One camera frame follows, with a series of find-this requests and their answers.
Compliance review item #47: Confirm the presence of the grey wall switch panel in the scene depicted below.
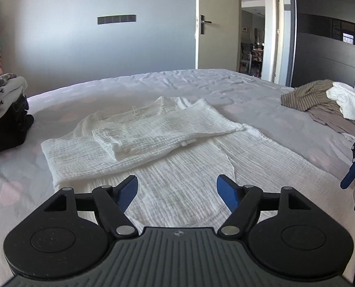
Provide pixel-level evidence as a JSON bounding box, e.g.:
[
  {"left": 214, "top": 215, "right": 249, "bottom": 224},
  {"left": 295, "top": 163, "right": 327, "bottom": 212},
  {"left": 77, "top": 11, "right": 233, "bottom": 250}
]
[{"left": 97, "top": 14, "right": 137, "bottom": 25}]

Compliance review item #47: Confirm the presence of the striped brown cloth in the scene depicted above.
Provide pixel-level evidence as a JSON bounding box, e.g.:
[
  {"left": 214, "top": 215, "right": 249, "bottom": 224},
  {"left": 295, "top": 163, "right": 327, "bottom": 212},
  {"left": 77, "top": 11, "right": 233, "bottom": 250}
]
[{"left": 281, "top": 79, "right": 335, "bottom": 112}]

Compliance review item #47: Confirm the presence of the dark wardrobe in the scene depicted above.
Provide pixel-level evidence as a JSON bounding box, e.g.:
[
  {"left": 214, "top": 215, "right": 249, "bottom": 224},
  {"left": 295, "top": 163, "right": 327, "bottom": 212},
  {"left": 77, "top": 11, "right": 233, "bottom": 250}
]
[{"left": 289, "top": 0, "right": 355, "bottom": 92}]

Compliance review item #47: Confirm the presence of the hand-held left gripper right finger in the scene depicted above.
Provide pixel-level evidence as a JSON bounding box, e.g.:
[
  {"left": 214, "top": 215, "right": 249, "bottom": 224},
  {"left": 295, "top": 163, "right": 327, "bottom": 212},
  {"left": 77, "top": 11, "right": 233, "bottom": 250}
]
[{"left": 216, "top": 174, "right": 312, "bottom": 241}]

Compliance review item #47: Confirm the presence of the white muslin garment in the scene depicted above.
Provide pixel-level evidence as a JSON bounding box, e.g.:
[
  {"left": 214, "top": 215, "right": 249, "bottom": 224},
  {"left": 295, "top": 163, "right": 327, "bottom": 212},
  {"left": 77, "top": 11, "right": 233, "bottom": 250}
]
[{"left": 41, "top": 96, "right": 355, "bottom": 237}]

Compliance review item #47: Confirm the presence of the bed with pink-dotted sheet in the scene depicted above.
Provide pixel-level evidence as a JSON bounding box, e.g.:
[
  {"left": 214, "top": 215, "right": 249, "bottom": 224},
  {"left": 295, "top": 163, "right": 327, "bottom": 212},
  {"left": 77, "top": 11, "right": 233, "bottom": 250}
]
[{"left": 0, "top": 68, "right": 355, "bottom": 287}]

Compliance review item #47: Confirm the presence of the crumpled white cloth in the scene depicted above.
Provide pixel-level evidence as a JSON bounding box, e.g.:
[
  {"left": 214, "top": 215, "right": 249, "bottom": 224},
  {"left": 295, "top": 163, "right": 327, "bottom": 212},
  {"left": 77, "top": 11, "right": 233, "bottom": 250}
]
[{"left": 326, "top": 81, "right": 355, "bottom": 121}]

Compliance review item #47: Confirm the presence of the beige cloth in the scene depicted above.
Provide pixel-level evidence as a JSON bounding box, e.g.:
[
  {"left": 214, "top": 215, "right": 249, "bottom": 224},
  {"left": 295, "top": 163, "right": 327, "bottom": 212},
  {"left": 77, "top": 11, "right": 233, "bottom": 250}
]
[{"left": 307, "top": 102, "right": 355, "bottom": 135}]

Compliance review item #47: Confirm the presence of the folded black garment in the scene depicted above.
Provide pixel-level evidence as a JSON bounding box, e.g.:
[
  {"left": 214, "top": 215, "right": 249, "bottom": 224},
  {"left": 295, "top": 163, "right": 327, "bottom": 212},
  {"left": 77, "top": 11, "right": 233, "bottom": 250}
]
[{"left": 0, "top": 95, "right": 34, "bottom": 157}]

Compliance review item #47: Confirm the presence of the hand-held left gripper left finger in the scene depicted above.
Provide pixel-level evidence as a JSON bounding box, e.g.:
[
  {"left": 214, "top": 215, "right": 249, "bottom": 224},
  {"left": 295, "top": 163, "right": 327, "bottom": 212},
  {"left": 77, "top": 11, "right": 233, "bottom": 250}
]
[{"left": 43, "top": 175, "right": 140, "bottom": 240}]

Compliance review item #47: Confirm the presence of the beige door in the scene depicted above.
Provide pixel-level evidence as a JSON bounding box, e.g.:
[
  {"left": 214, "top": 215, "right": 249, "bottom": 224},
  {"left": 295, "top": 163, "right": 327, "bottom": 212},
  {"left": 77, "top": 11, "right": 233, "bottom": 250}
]
[{"left": 194, "top": 0, "right": 242, "bottom": 72}]

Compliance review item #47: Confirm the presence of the folded light grey garment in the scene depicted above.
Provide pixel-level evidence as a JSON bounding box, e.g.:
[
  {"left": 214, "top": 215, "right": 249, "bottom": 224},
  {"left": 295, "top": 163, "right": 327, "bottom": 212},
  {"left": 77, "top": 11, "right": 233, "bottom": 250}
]
[{"left": 0, "top": 76, "right": 28, "bottom": 118}]

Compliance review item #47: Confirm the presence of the black door handle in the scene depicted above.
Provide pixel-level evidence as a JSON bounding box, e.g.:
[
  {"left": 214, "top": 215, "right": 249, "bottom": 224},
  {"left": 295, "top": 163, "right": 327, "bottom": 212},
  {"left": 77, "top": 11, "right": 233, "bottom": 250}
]
[{"left": 195, "top": 15, "right": 212, "bottom": 35}]

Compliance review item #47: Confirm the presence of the dark chair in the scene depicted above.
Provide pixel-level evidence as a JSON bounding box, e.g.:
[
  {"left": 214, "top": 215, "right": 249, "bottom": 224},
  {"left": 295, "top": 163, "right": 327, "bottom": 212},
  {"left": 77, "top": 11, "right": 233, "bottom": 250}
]
[{"left": 241, "top": 42, "right": 265, "bottom": 74}]

